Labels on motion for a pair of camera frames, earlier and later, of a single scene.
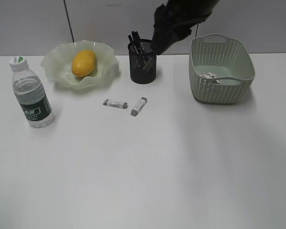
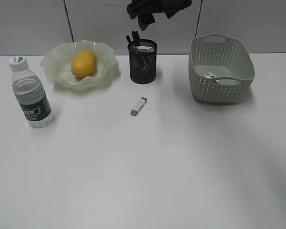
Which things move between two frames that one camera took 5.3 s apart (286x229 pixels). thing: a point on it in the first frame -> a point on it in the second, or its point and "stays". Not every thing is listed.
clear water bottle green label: [30, 92] stays
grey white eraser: [141, 104] stays
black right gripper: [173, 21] -> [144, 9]
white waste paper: [209, 75] stays
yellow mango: [83, 63] stays
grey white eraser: [115, 103] -> [144, 49]
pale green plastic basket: [221, 69] stays
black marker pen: [141, 41] -> [137, 39]
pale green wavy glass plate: [58, 61] stays
